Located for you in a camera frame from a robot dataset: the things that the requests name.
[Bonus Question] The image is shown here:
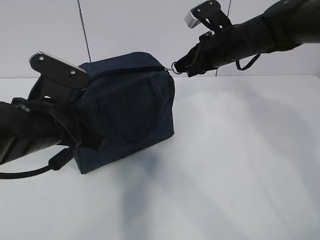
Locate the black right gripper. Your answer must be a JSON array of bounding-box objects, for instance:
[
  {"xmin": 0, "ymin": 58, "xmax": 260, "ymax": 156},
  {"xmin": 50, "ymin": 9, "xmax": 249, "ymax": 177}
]
[{"xmin": 174, "ymin": 27, "xmax": 240, "ymax": 77}]

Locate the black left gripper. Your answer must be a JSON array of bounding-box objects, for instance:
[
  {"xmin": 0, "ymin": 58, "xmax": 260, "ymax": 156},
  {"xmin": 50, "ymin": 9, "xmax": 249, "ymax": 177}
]
[{"xmin": 27, "ymin": 75, "xmax": 105, "ymax": 150}]

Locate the silver zipper pull ring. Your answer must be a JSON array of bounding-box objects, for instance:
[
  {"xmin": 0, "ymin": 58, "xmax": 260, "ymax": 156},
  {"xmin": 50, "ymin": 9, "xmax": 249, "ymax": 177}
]
[{"xmin": 163, "ymin": 62, "xmax": 185, "ymax": 75}]

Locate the dark navy lunch bag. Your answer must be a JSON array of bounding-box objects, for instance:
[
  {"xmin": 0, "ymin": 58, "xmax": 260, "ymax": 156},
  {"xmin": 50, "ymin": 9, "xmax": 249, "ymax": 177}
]
[{"xmin": 74, "ymin": 51, "xmax": 175, "ymax": 174}]

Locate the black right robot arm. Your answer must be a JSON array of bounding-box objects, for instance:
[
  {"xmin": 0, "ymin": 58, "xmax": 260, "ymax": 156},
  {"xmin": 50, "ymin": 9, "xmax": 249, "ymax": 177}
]
[{"xmin": 172, "ymin": 0, "xmax": 320, "ymax": 77}]

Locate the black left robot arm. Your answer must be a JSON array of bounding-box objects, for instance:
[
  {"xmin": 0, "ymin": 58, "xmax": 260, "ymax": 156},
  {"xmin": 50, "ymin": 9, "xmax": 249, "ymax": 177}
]
[{"xmin": 0, "ymin": 76, "xmax": 105, "ymax": 164}]

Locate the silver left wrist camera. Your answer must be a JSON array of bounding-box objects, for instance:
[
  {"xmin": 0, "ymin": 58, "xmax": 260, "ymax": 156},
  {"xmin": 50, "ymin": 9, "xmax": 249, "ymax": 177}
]
[{"xmin": 28, "ymin": 51, "xmax": 90, "ymax": 90}]

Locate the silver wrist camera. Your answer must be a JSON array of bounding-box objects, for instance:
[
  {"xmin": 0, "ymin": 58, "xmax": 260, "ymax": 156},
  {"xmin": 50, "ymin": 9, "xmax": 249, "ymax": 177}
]
[
  {"xmin": 184, "ymin": 0, "xmax": 232, "ymax": 33},
  {"xmin": 28, "ymin": 51, "xmax": 90, "ymax": 90}
]

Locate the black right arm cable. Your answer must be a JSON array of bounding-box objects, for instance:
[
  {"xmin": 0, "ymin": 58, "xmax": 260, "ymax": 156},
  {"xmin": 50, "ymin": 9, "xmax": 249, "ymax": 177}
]
[{"xmin": 234, "ymin": 52, "xmax": 261, "ymax": 71}]

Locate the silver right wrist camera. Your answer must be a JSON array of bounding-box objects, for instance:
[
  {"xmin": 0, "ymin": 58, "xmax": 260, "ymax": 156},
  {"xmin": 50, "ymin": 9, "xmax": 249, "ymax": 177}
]
[{"xmin": 184, "ymin": 0, "xmax": 232, "ymax": 33}]

